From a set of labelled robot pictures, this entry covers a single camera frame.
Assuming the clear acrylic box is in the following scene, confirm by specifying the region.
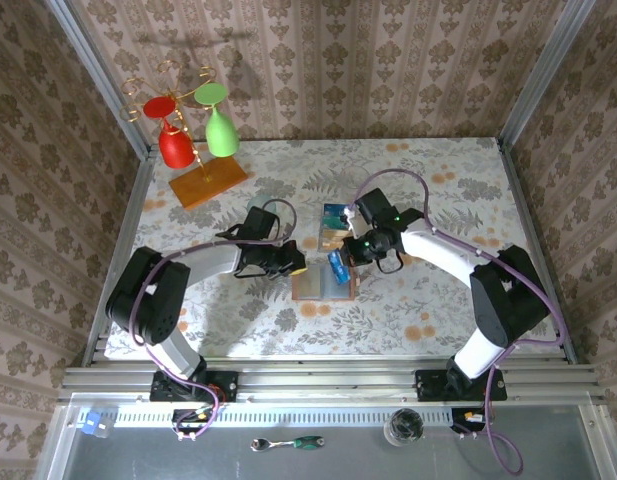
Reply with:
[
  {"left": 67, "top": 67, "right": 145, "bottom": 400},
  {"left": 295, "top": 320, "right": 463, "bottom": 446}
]
[{"left": 318, "top": 202, "right": 357, "bottom": 252}]

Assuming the brown leather card holder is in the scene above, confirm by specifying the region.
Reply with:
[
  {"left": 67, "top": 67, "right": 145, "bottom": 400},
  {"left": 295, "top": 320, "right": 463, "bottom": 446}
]
[{"left": 290, "top": 264, "right": 358, "bottom": 303}]

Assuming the light blue chip credit card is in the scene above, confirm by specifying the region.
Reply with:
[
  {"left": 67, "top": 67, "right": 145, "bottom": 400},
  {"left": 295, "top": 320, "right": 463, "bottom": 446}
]
[{"left": 322, "top": 203, "right": 350, "bottom": 225}]

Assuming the frosted teal cup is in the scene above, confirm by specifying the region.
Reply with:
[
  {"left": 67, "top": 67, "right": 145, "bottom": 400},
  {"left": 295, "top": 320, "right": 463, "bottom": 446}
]
[{"left": 246, "top": 194, "right": 278, "bottom": 216}]

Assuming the floral fern tablecloth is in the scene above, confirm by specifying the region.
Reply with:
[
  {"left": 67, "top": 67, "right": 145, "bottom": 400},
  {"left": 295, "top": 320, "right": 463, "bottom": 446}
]
[{"left": 103, "top": 138, "right": 563, "bottom": 359}]

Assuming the green wine glass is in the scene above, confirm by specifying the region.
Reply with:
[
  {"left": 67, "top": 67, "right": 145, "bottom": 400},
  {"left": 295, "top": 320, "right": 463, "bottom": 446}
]
[{"left": 193, "top": 82, "right": 241, "bottom": 158}]

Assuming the red wine glass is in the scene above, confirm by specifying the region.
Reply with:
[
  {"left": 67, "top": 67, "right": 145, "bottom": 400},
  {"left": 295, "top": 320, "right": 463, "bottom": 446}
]
[{"left": 142, "top": 94, "right": 197, "bottom": 169}]

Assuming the clear jar with black parts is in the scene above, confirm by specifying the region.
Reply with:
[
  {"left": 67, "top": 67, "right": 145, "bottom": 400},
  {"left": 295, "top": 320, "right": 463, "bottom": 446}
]
[{"left": 383, "top": 408, "right": 423, "bottom": 448}]

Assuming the black wiring connector block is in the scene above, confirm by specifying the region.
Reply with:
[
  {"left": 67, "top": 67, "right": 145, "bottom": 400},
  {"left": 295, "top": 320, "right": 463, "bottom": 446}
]
[{"left": 171, "top": 407, "right": 215, "bottom": 435}]

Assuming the grey metal shelf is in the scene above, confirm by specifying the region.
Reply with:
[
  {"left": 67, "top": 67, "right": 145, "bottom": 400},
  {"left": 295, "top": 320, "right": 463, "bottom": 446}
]
[{"left": 35, "top": 394, "right": 614, "bottom": 480}]

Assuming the gold wire rack wooden base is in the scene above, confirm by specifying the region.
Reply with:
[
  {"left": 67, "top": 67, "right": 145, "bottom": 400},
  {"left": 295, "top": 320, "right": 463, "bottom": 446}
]
[{"left": 118, "top": 59, "right": 250, "bottom": 211}]

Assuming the aluminium cross rail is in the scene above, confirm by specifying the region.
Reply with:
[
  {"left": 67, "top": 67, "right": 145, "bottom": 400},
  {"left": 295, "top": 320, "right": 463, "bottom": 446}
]
[{"left": 57, "top": 363, "right": 607, "bottom": 405}]

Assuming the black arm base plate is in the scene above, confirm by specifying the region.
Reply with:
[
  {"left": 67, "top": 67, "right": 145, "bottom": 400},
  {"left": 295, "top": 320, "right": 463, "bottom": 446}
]
[
  {"left": 150, "top": 370, "right": 239, "bottom": 403},
  {"left": 415, "top": 368, "right": 508, "bottom": 403}
]

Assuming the aluminium side rail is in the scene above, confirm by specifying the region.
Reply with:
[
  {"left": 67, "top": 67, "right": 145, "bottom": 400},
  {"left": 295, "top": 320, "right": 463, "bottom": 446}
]
[
  {"left": 81, "top": 144, "right": 157, "bottom": 369},
  {"left": 496, "top": 139, "right": 580, "bottom": 366}
]

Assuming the slotted white cable duct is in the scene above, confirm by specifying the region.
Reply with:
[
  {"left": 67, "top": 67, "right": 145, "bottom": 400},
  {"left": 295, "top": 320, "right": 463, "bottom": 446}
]
[{"left": 77, "top": 405, "right": 454, "bottom": 429}]

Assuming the aluminium frame post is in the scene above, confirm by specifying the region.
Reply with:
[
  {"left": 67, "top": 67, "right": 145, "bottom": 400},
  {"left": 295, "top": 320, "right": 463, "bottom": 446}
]
[
  {"left": 498, "top": 0, "right": 602, "bottom": 149},
  {"left": 44, "top": 0, "right": 154, "bottom": 160}
]

